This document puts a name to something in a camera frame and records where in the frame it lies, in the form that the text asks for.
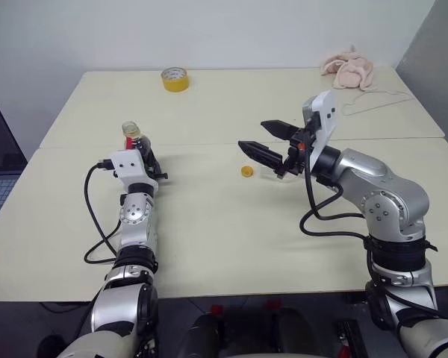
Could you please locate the white wire hanger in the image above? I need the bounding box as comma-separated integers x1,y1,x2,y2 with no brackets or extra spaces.
342,90,416,118

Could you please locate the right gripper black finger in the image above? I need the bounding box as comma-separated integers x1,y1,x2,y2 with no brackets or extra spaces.
260,119,304,142
237,140,287,175

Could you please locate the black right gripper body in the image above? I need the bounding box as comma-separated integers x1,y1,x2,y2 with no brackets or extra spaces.
276,116,317,179

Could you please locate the dark laptop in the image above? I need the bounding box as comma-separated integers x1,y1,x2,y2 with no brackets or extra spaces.
0,104,28,236

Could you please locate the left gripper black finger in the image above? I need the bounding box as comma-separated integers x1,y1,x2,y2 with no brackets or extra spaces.
140,138,158,166

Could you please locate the pink towel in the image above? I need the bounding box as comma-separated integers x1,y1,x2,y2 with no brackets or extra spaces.
320,44,379,92

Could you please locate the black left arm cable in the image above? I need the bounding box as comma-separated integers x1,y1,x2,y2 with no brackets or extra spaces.
83,158,122,265

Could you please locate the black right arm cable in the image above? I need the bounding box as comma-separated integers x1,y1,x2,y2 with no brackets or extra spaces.
299,147,371,240

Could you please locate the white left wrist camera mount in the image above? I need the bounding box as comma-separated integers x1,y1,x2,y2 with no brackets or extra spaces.
110,148,160,189

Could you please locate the yellow tape roll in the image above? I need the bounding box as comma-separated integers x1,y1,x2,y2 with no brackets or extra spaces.
160,66,189,93

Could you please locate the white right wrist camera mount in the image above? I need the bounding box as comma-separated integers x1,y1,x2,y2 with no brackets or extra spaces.
302,89,337,173

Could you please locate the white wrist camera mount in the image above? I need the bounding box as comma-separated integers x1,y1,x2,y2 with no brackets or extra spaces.
302,89,337,173
110,148,160,189

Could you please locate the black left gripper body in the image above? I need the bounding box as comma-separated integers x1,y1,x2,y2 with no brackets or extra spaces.
144,158,170,181

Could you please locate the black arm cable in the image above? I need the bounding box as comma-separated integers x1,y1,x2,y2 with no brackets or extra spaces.
299,147,371,240
83,158,122,265

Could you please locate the clear plastic cola bottle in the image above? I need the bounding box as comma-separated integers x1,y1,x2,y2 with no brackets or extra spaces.
120,120,156,165

